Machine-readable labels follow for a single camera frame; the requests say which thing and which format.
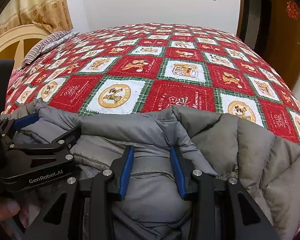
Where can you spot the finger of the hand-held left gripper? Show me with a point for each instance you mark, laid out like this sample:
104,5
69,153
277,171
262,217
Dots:
70,135
26,122

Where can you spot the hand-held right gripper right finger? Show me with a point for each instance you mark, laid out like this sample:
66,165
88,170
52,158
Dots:
178,173

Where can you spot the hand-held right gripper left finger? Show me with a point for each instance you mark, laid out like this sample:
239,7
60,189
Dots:
127,172

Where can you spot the grey puffer jacket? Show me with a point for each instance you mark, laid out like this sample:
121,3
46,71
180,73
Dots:
240,150

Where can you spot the person's left hand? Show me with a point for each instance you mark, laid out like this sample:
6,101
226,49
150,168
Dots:
5,208

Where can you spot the pink folded blanket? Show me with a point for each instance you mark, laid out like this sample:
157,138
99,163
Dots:
13,80

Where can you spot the striped pillow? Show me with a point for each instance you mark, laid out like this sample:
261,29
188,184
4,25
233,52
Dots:
42,45

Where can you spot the cream wooden headboard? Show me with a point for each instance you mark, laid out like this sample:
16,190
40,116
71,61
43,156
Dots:
12,37

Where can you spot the light floral pillow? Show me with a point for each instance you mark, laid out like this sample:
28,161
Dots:
65,36

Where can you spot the red printed bedspread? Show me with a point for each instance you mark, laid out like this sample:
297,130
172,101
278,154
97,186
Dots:
185,70

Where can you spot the beige patterned curtain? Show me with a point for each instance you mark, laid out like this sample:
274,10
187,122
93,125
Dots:
40,7

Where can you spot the brown wooden door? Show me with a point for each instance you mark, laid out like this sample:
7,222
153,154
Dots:
282,42

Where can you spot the red door decoration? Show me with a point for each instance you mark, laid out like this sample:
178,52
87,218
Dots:
291,10

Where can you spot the dark door frame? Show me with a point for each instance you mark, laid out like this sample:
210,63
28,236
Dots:
242,10

